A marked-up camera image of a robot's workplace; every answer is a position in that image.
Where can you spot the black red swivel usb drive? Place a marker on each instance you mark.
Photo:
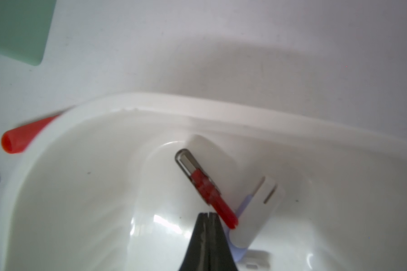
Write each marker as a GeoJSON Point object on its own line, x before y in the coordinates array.
{"type": "Point", "coordinates": [206, 187]}

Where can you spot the red usb flash drive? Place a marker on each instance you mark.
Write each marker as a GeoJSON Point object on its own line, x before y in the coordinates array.
{"type": "Point", "coordinates": [18, 139]}

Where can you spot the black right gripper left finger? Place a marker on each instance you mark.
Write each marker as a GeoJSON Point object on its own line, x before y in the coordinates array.
{"type": "Point", "coordinates": [197, 255]}

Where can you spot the white plastic storage box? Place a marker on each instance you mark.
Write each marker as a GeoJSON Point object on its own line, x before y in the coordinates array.
{"type": "Point", "coordinates": [150, 182]}

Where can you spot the clear white usb flash drive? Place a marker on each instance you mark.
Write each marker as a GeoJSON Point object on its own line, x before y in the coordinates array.
{"type": "Point", "coordinates": [218, 165]}

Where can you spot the green desk file organizer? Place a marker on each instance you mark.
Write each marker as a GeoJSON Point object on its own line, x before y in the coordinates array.
{"type": "Point", "coordinates": [24, 29]}

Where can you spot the white blue usb flash drive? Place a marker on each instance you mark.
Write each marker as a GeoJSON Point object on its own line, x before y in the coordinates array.
{"type": "Point", "coordinates": [253, 214]}

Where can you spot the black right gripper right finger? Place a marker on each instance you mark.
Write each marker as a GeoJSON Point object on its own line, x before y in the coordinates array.
{"type": "Point", "coordinates": [220, 257]}

